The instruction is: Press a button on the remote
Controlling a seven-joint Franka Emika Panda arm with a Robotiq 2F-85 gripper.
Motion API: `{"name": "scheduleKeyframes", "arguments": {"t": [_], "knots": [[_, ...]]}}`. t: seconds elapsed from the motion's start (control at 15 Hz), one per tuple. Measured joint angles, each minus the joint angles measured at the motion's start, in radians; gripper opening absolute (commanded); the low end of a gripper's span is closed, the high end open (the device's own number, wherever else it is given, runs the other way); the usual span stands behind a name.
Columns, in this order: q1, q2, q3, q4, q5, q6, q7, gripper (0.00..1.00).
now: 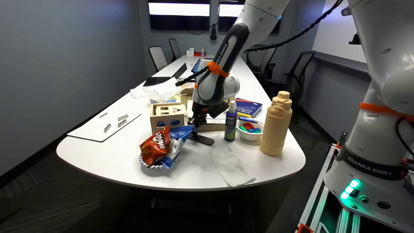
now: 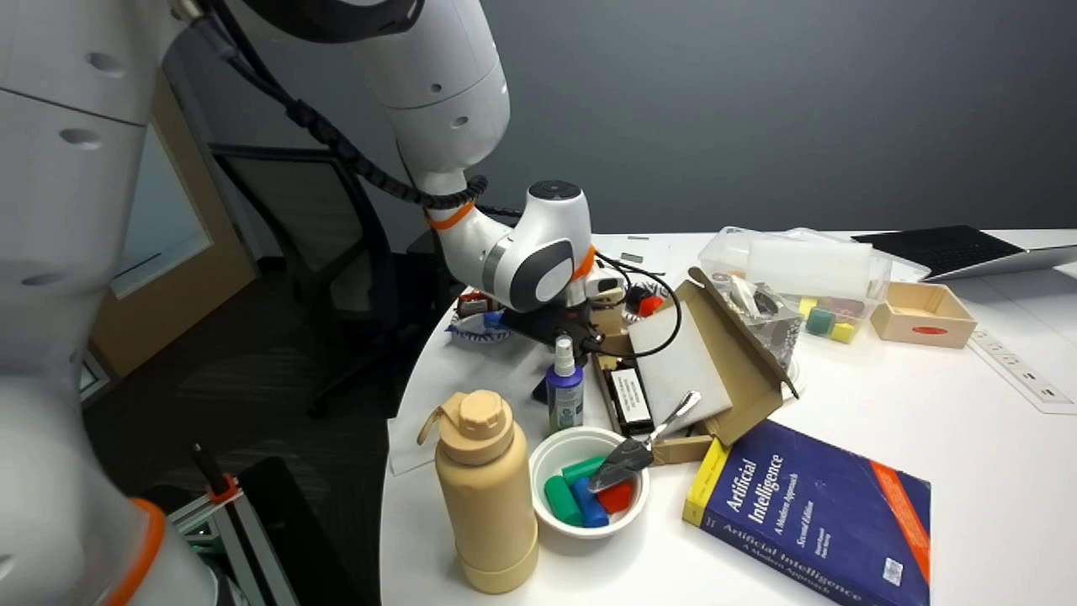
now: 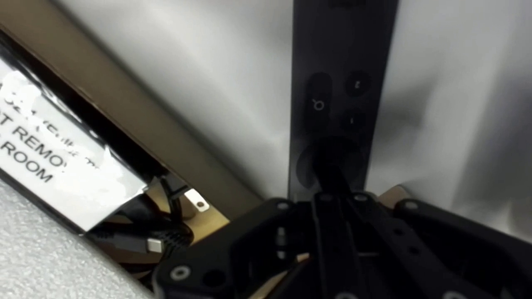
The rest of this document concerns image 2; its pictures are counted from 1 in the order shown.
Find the blue hardcover book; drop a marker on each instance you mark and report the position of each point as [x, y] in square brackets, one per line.
[808, 513]

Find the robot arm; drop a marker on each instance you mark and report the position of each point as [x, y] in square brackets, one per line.
[76, 252]

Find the clear plastic container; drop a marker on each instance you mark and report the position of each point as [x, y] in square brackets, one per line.
[808, 265]

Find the clear plastic bag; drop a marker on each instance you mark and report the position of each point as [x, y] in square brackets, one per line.
[770, 316]

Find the beige water bottle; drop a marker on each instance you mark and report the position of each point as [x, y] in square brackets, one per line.
[488, 505]

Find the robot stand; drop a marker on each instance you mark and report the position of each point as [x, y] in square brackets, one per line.
[252, 539]

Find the red toy piece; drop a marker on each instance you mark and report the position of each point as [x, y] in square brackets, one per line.
[649, 305]

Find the open cardboard box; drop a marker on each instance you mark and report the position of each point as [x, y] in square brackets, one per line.
[740, 379]

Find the yellow cube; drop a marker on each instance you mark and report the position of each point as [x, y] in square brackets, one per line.
[843, 332]

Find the white bowl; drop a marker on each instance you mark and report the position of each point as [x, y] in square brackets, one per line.
[555, 450]

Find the blue patterned plate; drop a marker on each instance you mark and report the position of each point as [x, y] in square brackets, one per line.
[475, 331]

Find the green cube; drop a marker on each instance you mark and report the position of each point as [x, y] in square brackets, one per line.
[820, 321]

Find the blue spray bottle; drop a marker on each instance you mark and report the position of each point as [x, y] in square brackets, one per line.
[565, 400]

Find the black device with white label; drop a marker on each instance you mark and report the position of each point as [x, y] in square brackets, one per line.
[629, 397]

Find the white power strip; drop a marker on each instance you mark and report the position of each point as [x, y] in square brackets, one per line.
[1022, 370]

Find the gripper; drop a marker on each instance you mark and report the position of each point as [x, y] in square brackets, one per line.
[547, 323]

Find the black office chair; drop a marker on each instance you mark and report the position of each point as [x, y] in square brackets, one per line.
[294, 236]

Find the red block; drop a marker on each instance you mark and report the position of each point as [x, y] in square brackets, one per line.
[616, 498]

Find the black laptop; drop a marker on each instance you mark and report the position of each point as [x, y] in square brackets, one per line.
[942, 248]

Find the green block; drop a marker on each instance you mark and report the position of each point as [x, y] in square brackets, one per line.
[562, 502]
[582, 468]

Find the white foam sheet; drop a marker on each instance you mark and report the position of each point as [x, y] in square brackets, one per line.
[681, 362]

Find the metal tongs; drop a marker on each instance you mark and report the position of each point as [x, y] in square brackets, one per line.
[624, 459]

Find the blue block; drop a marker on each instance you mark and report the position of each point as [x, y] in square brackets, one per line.
[591, 505]

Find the wooden door with glass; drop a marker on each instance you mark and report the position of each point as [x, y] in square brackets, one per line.
[168, 227]

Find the wooden box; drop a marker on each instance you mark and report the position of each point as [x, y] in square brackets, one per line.
[922, 324]

